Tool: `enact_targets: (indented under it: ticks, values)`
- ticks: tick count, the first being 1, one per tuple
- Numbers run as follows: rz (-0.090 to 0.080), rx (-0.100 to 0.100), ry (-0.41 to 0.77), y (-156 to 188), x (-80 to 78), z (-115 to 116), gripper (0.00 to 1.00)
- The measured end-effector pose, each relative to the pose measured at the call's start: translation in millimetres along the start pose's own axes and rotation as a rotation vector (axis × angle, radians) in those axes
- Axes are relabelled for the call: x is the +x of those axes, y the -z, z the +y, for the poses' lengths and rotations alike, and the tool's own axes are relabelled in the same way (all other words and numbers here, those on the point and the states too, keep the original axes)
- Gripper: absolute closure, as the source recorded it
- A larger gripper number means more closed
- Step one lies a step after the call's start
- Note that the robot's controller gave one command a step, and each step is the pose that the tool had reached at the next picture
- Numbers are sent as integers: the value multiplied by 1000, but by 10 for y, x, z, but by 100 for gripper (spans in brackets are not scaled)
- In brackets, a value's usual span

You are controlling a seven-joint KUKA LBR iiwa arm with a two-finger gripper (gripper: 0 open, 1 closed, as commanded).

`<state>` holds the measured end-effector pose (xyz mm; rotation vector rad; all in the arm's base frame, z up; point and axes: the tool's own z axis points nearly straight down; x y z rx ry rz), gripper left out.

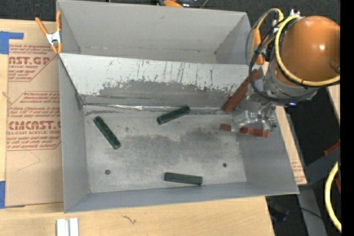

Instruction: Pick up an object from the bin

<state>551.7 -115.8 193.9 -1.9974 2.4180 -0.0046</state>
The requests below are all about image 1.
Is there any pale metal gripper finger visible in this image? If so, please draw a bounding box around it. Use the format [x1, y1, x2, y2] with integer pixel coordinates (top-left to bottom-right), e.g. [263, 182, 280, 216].
[240, 118, 277, 133]
[232, 110, 260, 127]

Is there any dark green flat block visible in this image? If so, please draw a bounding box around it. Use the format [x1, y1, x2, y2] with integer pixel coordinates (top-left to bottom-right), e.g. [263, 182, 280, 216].
[92, 116, 122, 150]
[156, 105, 191, 125]
[163, 172, 204, 186]

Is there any grey metal bin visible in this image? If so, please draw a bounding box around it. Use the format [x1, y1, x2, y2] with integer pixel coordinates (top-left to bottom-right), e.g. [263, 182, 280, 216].
[56, 0, 300, 214]

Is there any brown cardboard board red print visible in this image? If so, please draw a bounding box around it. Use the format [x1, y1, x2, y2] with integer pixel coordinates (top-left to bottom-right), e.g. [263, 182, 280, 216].
[0, 18, 308, 208]

